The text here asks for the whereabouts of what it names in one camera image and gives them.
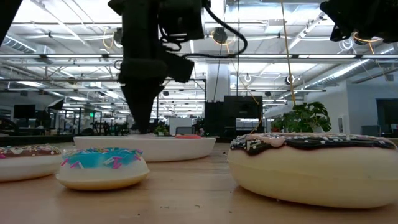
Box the black cabinet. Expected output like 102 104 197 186
203 95 264 138

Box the white panel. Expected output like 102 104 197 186
169 117 193 136

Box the green potted plant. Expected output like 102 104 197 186
269 101 333 134

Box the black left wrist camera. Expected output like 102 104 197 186
159 0 205 42

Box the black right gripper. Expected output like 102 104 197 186
320 0 398 44

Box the black ceiling cable reel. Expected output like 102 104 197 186
112 27 124 46
212 27 229 45

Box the black station frame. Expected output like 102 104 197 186
163 78 207 138

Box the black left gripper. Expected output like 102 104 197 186
108 0 195 134

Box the black metal table frame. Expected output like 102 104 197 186
0 135 233 147

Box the black hanging cable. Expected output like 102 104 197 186
236 0 241 97

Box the silver ceiling duct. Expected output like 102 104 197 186
303 58 376 91

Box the large chocolate iced donut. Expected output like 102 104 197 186
226 133 398 210

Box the black monitor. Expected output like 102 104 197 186
13 104 36 119

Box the yellow hanging cable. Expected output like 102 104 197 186
279 0 298 107

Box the black camera cable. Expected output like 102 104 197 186
180 2 249 60

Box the dark wall window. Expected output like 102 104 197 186
375 98 398 126

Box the small chocolate iced donut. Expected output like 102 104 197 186
0 144 63 183

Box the small blue iced donut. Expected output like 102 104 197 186
55 147 150 191

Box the white round plate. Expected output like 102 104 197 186
73 133 216 163

